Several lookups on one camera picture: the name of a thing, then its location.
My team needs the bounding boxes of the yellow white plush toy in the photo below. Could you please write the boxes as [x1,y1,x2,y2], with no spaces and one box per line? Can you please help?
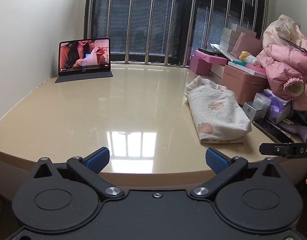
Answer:
[239,51,261,66]

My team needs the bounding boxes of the purple plastic package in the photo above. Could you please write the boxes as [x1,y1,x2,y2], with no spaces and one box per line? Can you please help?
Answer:
[262,89,292,124]

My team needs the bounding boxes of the small pink cardboard box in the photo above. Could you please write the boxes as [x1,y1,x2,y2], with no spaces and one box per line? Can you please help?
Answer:
[189,55,212,76]

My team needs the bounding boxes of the metal window guard bars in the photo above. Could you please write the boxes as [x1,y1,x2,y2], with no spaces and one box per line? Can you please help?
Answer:
[84,0,269,66]

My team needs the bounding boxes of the small grey white box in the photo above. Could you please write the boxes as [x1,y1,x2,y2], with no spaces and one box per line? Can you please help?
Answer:
[243,93,271,122]

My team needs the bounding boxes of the large dusty pink storage box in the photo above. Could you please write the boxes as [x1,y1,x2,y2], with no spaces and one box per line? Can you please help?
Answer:
[221,65,269,105]

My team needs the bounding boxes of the pink padded jacket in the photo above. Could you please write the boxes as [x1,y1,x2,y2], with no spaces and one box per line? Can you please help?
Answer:
[257,14,307,111]

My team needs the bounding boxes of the tablet with keyboard cover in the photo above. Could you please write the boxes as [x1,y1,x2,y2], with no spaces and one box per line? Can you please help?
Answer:
[55,38,113,83]

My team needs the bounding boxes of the flat pink box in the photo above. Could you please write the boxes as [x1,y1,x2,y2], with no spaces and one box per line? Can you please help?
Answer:
[194,50,227,66]

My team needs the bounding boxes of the pink pouch bag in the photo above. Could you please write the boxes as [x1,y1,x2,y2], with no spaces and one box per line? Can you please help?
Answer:
[230,33,262,58]

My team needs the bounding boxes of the stack of white boxes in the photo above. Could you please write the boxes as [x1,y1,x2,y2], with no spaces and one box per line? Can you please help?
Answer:
[219,23,257,52]

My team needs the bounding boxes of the white strawberry print garment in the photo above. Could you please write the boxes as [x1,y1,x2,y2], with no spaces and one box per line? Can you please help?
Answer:
[184,76,252,144]

